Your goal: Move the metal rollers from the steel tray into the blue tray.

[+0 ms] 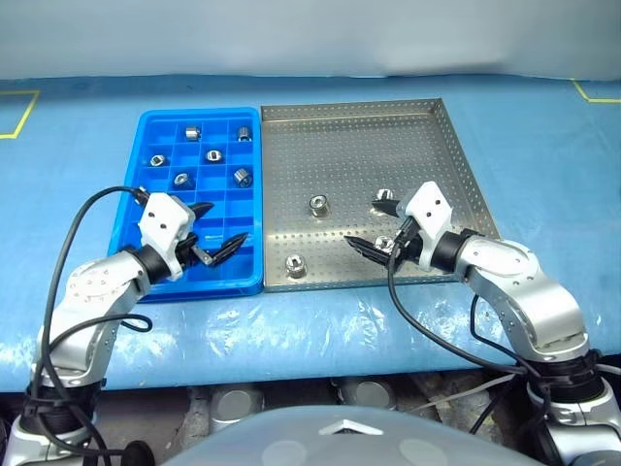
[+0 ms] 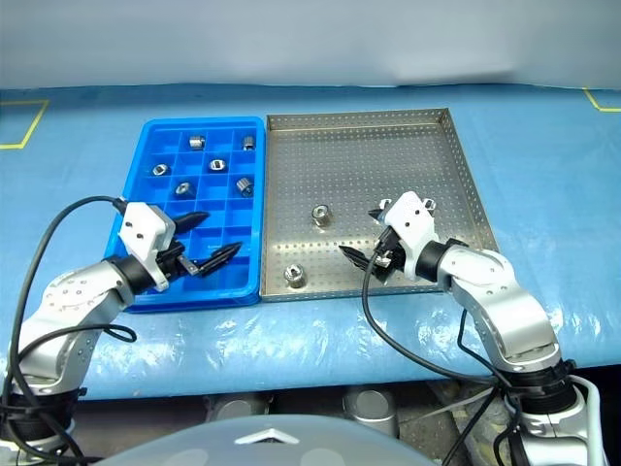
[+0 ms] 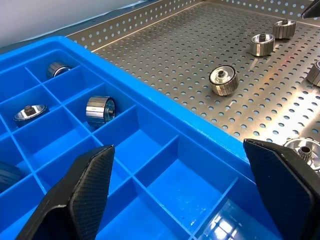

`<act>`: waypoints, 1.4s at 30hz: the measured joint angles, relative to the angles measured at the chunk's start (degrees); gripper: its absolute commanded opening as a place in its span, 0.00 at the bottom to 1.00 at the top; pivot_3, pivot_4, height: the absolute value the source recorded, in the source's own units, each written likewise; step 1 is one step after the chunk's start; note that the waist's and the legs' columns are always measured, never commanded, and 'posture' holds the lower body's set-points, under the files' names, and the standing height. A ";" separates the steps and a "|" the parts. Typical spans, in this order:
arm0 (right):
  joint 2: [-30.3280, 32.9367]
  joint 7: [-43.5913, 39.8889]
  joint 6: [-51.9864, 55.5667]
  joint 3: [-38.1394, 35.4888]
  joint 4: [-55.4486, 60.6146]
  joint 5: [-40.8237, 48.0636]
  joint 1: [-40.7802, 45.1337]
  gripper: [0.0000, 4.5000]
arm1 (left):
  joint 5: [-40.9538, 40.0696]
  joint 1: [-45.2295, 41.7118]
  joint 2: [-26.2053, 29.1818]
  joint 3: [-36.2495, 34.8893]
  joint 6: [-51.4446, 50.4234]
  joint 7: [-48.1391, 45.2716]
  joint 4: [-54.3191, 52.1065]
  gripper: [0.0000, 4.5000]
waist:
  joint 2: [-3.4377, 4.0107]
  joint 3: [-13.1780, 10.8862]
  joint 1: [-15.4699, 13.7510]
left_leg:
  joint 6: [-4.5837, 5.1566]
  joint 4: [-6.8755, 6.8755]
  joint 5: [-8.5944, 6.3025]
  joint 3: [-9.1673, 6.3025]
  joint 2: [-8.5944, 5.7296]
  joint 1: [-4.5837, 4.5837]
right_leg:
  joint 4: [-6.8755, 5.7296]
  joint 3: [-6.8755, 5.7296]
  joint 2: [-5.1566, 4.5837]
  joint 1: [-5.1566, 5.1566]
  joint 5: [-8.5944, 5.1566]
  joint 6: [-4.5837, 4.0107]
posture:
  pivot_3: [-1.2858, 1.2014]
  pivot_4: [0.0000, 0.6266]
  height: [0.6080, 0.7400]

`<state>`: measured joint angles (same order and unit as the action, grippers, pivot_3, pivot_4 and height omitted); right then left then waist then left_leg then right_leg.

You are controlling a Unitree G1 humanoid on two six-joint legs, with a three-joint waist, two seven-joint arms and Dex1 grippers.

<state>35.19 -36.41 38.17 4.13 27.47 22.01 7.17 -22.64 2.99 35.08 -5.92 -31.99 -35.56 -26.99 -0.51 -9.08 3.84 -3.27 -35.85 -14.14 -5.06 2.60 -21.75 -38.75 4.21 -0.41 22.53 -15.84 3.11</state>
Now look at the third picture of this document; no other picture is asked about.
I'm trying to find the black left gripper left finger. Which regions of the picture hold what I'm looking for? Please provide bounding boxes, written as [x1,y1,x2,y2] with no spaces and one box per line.
[15,144,116,240]

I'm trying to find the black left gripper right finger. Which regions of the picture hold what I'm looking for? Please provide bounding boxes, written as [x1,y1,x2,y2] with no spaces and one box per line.
[242,138,320,240]

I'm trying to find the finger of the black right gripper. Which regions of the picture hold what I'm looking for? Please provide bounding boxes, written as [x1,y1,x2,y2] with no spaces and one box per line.
[301,0,320,20]

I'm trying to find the metal rotor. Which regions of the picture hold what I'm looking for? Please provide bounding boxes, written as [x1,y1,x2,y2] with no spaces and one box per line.
[306,59,320,88]
[250,32,276,57]
[271,19,297,40]
[13,103,48,128]
[46,61,73,80]
[85,95,117,128]
[208,64,240,97]
[282,136,320,175]

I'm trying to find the blue compartment tray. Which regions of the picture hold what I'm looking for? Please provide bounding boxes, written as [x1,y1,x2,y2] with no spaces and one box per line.
[0,35,285,240]

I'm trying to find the perforated metal tray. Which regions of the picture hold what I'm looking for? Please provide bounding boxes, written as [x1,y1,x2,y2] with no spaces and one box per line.
[65,0,320,176]

